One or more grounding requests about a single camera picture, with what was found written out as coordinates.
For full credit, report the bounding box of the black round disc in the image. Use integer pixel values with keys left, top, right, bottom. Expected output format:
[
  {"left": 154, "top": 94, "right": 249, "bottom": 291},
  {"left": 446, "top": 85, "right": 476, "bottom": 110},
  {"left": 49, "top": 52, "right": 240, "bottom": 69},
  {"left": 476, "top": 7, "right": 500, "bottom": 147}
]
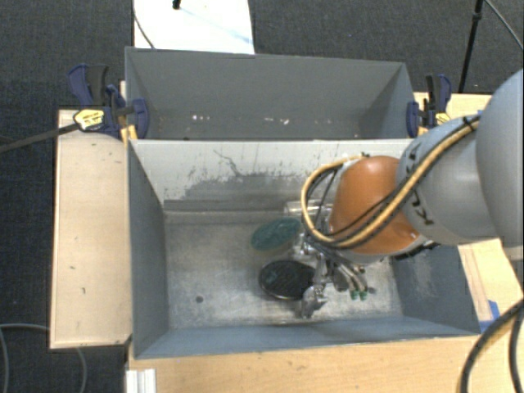
[{"left": 258, "top": 259, "right": 317, "bottom": 301}]

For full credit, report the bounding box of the teal round disc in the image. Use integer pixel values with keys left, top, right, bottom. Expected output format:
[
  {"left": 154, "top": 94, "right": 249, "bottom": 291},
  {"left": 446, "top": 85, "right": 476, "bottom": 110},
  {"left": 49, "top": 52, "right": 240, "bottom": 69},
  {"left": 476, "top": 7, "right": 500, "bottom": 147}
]
[{"left": 250, "top": 216, "right": 302, "bottom": 254}]

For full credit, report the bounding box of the grey metal bin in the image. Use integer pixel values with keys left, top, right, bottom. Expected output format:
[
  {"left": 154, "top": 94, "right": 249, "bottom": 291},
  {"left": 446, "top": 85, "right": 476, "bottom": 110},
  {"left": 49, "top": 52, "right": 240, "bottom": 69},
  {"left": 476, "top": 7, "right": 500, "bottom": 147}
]
[{"left": 124, "top": 46, "right": 482, "bottom": 360}]

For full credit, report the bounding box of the pale wood flat board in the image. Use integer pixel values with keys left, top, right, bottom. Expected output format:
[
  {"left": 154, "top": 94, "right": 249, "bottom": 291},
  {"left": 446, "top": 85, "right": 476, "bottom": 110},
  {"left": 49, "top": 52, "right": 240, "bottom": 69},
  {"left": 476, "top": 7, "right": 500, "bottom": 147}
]
[{"left": 48, "top": 108, "right": 134, "bottom": 350}]

